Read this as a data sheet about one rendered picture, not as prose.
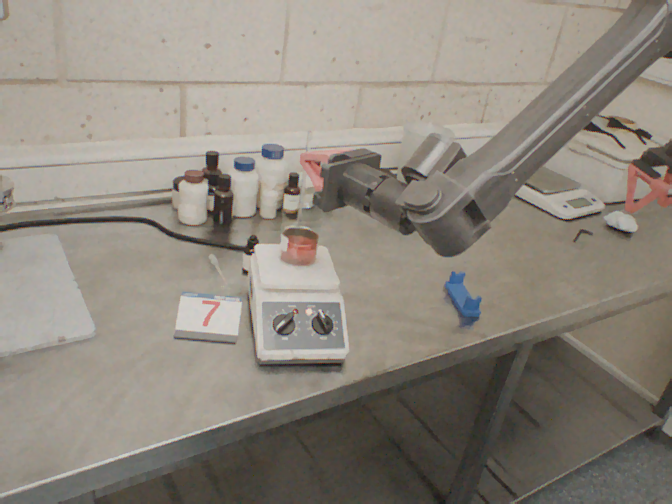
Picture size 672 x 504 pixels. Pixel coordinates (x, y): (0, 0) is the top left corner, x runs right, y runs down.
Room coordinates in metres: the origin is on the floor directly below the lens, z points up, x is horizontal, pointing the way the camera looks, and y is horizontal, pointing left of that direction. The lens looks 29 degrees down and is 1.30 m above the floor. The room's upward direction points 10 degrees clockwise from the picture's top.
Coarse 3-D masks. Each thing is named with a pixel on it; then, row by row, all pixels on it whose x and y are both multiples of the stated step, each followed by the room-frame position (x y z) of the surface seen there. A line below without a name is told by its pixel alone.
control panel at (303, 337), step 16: (272, 304) 0.69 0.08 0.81; (288, 304) 0.70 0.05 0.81; (304, 304) 0.71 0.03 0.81; (320, 304) 0.71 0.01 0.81; (336, 304) 0.72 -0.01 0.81; (272, 320) 0.67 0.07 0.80; (304, 320) 0.68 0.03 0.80; (336, 320) 0.70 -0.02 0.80; (272, 336) 0.65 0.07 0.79; (288, 336) 0.66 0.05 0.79; (304, 336) 0.66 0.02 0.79; (320, 336) 0.67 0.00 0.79; (336, 336) 0.68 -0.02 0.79
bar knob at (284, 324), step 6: (276, 318) 0.67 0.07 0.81; (282, 318) 0.67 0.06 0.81; (288, 318) 0.67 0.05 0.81; (276, 324) 0.66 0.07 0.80; (282, 324) 0.65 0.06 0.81; (288, 324) 0.67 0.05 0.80; (294, 324) 0.67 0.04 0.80; (276, 330) 0.65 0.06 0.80; (282, 330) 0.66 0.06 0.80; (288, 330) 0.66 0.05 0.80
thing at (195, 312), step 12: (192, 300) 0.71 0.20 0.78; (204, 300) 0.71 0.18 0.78; (216, 300) 0.72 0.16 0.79; (180, 312) 0.69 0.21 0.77; (192, 312) 0.70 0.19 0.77; (204, 312) 0.70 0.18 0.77; (216, 312) 0.70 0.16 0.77; (228, 312) 0.71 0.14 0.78; (180, 324) 0.68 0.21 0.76; (192, 324) 0.68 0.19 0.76; (204, 324) 0.69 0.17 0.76; (216, 324) 0.69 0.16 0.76; (228, 324) 0.69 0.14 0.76
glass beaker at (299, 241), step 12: (312, 204) 0.83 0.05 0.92; (288, 216) 0.81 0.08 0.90; (312, 216) 0.82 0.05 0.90; (324, 216) 0.79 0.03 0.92; (288, 228) 0.77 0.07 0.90; (300, 228) 0.76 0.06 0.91; (312, 228) 0.77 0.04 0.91; (288, 240) 0.76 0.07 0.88; (300, 240) 0.76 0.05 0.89; (312, 240) 0.77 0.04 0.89; (288, 252) 0.76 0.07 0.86; (300, 252) 0.76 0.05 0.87; (312, 252) 0.77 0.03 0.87; (288, 264) 0.76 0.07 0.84; (300, 264) 0.76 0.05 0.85; (312, 264) 0.77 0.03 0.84
